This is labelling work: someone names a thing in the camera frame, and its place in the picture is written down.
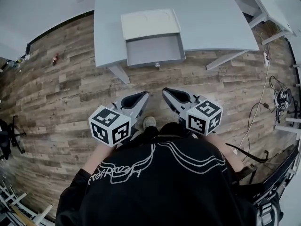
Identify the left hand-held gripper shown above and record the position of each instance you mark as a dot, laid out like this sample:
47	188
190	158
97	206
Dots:
109	126

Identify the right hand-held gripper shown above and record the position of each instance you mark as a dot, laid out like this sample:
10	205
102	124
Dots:
204	116

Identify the grey desk drawer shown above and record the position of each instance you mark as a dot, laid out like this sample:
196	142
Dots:
152	50

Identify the person's left forearm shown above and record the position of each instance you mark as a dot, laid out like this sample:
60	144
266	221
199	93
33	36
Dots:
98	159

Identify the person's right forearm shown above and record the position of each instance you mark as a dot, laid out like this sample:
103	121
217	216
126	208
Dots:
225	152

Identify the white rectangular box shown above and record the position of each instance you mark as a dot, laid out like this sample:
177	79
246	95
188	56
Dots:
150	23

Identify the grey shoe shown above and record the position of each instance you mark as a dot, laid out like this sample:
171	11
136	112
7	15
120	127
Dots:
149	122

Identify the large white table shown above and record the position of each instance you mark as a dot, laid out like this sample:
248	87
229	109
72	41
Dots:
211	20

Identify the black power adapter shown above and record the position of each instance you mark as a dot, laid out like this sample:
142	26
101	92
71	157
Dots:
266	105

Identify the red bottle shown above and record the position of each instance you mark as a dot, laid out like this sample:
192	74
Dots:
55	59

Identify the black printed shirt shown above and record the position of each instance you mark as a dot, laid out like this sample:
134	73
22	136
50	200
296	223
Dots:
152	192

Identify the white power strip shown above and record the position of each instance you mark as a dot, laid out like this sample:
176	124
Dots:
266	59

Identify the small floor clutter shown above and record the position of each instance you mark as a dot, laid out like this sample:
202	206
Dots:
20	60

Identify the black office chair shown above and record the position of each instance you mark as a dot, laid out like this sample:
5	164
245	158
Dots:
10	135

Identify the pile of white metal bars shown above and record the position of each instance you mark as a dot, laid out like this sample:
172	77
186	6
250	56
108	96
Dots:
16	204

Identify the white metal frame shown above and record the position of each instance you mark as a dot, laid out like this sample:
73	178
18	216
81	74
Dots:
288	127

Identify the white frame table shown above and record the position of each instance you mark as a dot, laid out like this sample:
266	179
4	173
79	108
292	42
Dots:
277	3

